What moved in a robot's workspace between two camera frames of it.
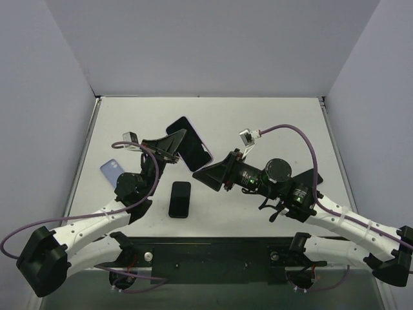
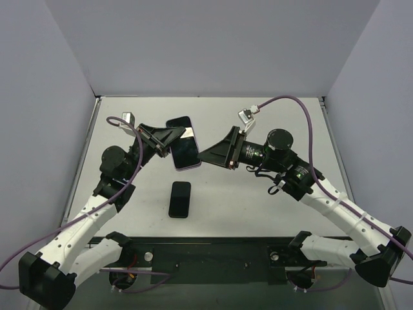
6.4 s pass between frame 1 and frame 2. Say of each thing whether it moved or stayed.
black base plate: stayed
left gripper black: moved
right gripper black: moved
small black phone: stayed
